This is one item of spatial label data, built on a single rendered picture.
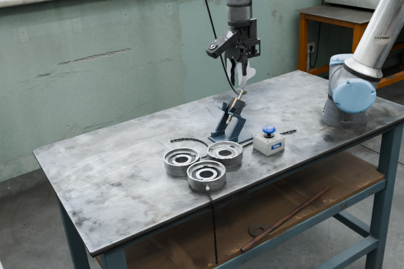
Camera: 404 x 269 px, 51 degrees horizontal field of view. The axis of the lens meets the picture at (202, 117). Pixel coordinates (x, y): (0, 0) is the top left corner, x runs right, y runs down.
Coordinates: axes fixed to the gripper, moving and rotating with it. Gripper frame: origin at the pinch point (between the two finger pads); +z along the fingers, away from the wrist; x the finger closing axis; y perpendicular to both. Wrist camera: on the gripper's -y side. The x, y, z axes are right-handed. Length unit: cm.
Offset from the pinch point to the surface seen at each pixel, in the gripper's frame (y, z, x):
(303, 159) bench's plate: 5.4, 18.1, -24.6
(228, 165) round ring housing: -15.2, 16.4, -15.7
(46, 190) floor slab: -43, 98, 140
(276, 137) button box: 3.0, 13.6, -15.4
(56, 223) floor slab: -47, 98, 104
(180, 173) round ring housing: -27.8, 17.1, -9.8
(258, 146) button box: -1.6, 16.6, -12.4
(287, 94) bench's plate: 36.9, 18.2, 15.1
